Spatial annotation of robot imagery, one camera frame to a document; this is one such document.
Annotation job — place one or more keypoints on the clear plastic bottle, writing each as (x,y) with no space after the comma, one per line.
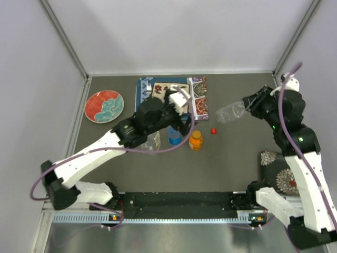
(231,112)

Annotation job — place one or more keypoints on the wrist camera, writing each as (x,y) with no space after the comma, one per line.
(292,84)
(178,102)

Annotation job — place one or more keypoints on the orange juice bottle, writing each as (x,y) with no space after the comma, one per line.
(196,140)

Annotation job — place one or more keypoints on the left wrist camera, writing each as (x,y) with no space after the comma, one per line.
(178,102)

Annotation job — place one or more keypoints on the black floral square plate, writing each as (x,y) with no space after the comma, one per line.
(276,173)

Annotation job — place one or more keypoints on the grey slotted cable duct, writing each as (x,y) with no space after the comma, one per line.
(109,218)

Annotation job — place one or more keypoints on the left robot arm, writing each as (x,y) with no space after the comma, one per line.
(62,179)

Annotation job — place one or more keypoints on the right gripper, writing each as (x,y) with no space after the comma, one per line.
(252,101)

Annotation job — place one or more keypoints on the clear bottle white cap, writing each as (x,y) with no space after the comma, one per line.
(153,143)

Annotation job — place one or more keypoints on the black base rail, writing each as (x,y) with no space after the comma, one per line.
(183,205)

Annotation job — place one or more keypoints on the red and teal plate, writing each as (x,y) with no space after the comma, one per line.
(104,106)

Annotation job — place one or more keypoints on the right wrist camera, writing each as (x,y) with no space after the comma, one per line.
(292,84)

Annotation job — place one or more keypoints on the square floral beige plate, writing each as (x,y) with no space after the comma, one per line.
(159,91)

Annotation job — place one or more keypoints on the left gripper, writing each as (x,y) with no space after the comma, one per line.
(184,128)

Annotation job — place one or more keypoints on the blue patterned placemat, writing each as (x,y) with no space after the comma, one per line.
(198,92)

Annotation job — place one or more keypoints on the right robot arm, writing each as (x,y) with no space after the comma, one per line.
(315,224)

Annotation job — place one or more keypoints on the blue label water bottle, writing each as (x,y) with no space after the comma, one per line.
(174,136)

